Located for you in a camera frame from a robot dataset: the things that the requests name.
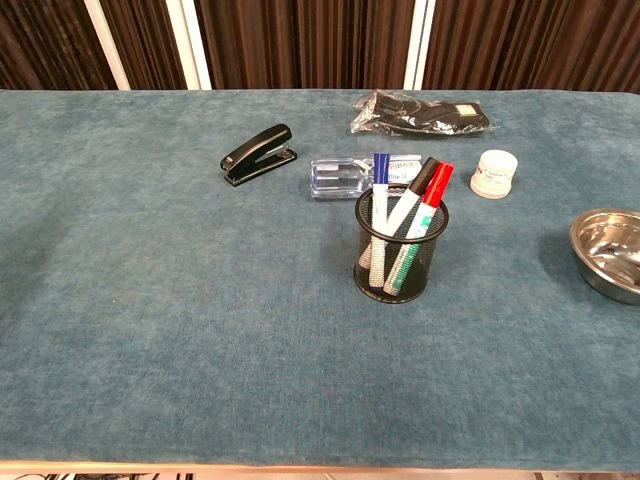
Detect clear plastic box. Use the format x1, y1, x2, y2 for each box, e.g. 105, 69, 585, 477
308, 155, 439, 201

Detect stainless steel bowl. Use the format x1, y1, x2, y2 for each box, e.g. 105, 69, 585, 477
568, 208, 640, 306

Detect dark brown pleated curtain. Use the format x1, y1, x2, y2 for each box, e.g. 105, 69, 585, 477
0, 0, 640, 92

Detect red capped whiteboard marker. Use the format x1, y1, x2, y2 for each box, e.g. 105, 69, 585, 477
382, 161, 456, 297

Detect plastic bag with black cloth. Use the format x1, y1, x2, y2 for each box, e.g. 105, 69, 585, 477
349, 88, 499, 137

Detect small white plastic jar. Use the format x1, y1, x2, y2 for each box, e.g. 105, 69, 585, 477
469, 149, 520, 200

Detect white partition post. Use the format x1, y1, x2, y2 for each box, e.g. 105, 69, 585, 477
166, 0, 214, 92
83, 0, 132, 92
403, 0, 442, 92

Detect black stapler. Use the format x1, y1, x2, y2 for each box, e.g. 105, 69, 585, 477
220, 123, 299, 188

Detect black capped whiteboard marker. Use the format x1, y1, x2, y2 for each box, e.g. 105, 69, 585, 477
357, 156, 441, 271

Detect blue capped whiteboard marker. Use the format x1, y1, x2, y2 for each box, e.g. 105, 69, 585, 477
368, 152, 392, 294

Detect black pen cup with markers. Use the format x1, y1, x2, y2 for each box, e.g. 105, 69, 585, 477
353, 182, 450, 303

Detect blue velvet tablecloth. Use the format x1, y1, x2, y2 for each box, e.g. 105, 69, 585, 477
0, 88, 640, 474

